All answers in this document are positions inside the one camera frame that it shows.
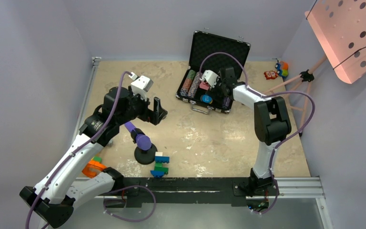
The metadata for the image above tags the orange toy piece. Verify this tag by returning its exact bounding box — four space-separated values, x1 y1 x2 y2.
82 156 107 178

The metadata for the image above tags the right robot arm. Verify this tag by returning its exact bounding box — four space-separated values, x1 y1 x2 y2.
216 67 292 196

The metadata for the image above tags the purple handheld massager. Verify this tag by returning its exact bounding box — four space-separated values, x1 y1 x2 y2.
124 122 152 150

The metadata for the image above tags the aluminium table frame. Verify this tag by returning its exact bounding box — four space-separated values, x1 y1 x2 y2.
77 57 326 212

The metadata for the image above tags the red toy card pack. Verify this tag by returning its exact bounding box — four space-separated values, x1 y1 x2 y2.
264 70 279 80

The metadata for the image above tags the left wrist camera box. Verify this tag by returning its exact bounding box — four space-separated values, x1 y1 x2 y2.
130 72 153 101

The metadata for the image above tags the black aluminium poker case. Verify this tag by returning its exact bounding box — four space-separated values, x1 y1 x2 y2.
175 31 251 115

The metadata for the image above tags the pink playing card deck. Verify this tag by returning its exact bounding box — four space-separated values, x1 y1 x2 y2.
199 82 210 91

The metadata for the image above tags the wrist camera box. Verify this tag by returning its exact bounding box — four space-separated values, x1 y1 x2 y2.
200 70 220 88
130 72 153 101

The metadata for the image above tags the pink music stand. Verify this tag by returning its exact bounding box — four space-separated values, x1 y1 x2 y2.
282 0 366 138

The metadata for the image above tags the blue green toy brick stack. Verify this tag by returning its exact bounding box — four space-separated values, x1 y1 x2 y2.
150 152 170 178

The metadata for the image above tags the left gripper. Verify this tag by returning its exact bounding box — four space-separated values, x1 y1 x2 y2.
116 85 166 125

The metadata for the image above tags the black base bar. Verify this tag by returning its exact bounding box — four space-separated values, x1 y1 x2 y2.
107 177 278 208

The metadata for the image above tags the colourful toy car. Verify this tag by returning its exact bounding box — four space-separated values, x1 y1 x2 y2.
275 61 288 78

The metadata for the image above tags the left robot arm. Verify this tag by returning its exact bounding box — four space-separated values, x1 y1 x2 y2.
20 87 168 229

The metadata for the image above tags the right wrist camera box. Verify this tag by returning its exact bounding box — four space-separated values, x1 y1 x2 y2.
200 70 220 88

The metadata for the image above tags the blue dealer button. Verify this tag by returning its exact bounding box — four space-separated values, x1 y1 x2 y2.
200 94 213 104

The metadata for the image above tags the green and red chip row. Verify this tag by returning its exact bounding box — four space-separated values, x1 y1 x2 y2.
180 70 196 96

